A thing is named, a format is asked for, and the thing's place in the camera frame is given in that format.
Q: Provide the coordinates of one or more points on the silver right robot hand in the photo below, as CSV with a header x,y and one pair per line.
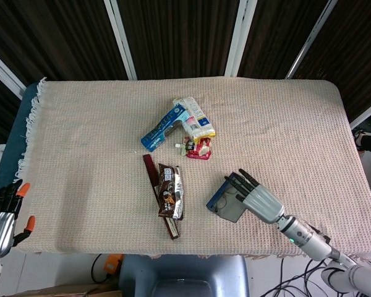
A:
x,y
262,202

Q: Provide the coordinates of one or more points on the blue glasses case grey lining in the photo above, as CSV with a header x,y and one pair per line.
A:
x,y
227,210

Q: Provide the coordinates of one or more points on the thin-framed eyeglasses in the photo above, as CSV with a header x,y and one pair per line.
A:
x,y
221,206

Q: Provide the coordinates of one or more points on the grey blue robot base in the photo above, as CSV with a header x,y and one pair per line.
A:
x,y
185,275

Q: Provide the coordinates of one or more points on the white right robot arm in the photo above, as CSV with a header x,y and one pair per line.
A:
x,y
312,242

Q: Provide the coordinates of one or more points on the red drink pouch white cap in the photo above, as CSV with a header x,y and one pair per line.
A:
x,y
201,151

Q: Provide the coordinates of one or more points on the teal mattress pad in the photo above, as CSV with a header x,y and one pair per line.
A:
x,y
10,148

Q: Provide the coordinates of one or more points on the brown foil snack bag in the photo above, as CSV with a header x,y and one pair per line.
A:
x,y
171,191

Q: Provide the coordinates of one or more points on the long dark chocolate bar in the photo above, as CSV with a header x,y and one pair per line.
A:
x,y
173,229

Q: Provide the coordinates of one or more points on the white yellow snack bag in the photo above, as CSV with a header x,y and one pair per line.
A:
x,y
199,122

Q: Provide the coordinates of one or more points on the beige waffle weave blanket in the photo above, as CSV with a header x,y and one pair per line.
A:
x,y
96,185

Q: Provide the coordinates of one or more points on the orange floor device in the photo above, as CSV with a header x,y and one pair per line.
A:
x,y
112,264

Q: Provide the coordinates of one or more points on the blue cookie box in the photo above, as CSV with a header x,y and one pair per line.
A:
x,y
162,130

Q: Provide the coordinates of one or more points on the dark brown curtain panel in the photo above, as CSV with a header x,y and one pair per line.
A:
x,y
49,37
272,37
358,52
179,37

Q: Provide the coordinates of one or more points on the grey metal rail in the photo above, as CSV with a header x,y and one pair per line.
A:
x,y
3,72
120,40
309,43
368,113
239,40

